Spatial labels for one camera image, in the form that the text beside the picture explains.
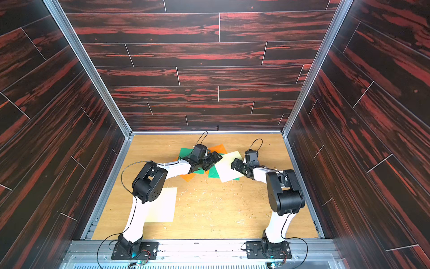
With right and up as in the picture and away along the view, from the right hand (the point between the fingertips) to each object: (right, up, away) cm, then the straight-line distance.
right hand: (240, 165), depth 102 cm
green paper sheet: (-36, +7, +7) cm, 38 cm away
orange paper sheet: (-13, +10, +10) cm, 19 cm away
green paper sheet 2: (-17, -5, -2) cm, 17 cm away
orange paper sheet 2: (-31, -7, -4) cm, 32 cm away
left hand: (-12, +3, -2) cm, 12 cm away
